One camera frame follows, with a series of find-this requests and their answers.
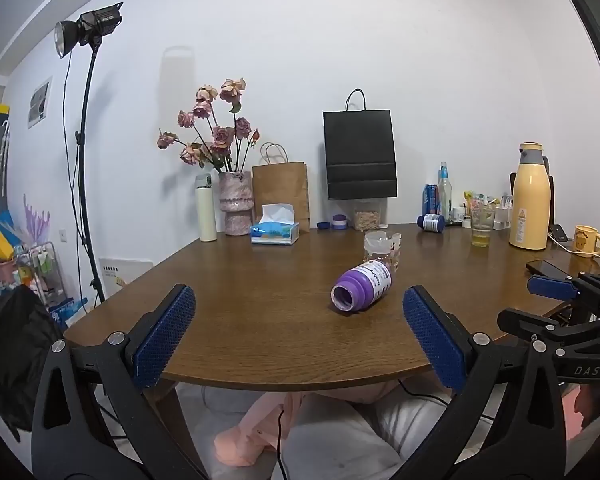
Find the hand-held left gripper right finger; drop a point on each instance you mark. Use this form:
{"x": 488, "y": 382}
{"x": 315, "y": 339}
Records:
{"x": 432, "y": 342}

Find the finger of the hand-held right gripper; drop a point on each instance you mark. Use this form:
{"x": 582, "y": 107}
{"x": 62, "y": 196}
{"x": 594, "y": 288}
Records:
{"x": 550, "y": 287}
{"x": 527, "y": 321}

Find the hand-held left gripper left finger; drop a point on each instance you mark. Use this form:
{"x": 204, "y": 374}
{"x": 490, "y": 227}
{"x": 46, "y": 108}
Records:
{"x": 164, "y": 336}

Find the purple cup with white label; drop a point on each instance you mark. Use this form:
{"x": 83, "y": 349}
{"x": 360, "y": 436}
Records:
{"x": 362, "y": 285}

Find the black smartphone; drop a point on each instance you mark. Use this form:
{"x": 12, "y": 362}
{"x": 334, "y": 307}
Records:
{"x": 545, "y": 267}

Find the black power bank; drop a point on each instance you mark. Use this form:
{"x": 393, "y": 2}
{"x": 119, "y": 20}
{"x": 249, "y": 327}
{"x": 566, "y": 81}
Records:
{"x": 558, "y": 233}

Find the yellow mug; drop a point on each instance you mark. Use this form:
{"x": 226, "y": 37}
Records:
{"x": 587, "y": 241}

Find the white board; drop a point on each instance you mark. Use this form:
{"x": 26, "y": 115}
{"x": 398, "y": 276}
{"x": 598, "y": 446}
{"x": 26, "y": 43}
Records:
{"x": 125, "y": 271}

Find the white small container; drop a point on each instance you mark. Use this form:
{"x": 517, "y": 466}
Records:
{"x": 503, "y": 216}

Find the yellow thermos jug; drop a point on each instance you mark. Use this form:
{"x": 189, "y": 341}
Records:
{"x": 529, "y": 200}

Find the glass of yellow liquid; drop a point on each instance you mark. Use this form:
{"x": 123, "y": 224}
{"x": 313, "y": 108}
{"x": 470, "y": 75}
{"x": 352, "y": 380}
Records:
{"x": 481, "y": 226}

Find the clear plastic jar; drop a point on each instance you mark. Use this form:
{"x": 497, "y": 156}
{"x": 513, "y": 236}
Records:
{"x": 382, "y": 248}

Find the white cushion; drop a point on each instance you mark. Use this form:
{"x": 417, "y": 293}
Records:
{"x": 370, "y": 435}

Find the colourful snack packets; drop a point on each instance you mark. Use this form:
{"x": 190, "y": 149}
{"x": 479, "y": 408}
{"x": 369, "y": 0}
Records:
{"x": 476, "y": 201}

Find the dark blue pill bottle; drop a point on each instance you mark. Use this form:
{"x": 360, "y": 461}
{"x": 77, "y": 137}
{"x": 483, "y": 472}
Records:
{"x": 431, "y": 222}

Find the white thermos bottle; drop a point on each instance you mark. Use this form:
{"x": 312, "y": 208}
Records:
{"x": 206, "y": 208}

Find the clear plastic bottle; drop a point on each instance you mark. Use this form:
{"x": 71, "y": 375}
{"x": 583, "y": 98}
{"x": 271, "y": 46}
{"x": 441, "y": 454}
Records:
{"x": 445, "y": 191}

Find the blue drink can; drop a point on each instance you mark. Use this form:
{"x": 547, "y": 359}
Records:
{"x": 430, "y": 199}

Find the clear jar of oats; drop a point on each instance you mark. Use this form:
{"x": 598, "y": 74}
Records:
{"x": 366, "y": 214}

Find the pink marbled vase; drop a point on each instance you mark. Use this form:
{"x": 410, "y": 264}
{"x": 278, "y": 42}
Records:
{"x": 236, "y": 203}

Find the black cloth bag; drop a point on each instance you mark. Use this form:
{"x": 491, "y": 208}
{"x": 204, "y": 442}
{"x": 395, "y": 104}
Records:
{"x": 12, "y": 350}

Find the small purple jar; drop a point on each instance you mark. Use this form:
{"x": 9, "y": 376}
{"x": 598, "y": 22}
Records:
{"x": 339, "y": 222}

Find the blue tissue box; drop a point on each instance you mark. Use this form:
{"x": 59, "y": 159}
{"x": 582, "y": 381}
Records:
{"x": 275, "y": 229}

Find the blue bottle lid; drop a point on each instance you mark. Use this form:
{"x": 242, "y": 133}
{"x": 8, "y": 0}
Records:
{"x": 323, "y": 225}

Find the purple plastic hangers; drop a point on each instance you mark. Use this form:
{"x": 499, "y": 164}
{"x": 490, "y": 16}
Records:
{"x": 35, "y": 220}

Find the brown paper bag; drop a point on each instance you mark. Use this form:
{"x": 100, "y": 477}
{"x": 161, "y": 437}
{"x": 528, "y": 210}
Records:
{"x": 282, "y": 191}

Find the black paper bag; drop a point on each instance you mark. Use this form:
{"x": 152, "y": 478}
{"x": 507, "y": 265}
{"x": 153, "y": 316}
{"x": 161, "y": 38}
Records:
{"x": 360, "y": 155}

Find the dried pink roses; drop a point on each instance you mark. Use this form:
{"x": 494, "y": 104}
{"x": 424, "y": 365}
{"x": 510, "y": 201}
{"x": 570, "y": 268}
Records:
{"x": 215, "y": 132}

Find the black studio light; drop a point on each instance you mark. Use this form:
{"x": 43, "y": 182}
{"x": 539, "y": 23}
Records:
{"x": 87, "y": 25}

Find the wall poster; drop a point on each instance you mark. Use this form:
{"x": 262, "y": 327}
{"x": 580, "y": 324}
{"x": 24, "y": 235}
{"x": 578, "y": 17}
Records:
{"x": 40, "y": 101}

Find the dark door frame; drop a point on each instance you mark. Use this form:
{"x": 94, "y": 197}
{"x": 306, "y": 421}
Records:
{"x": 597, "y": 25}

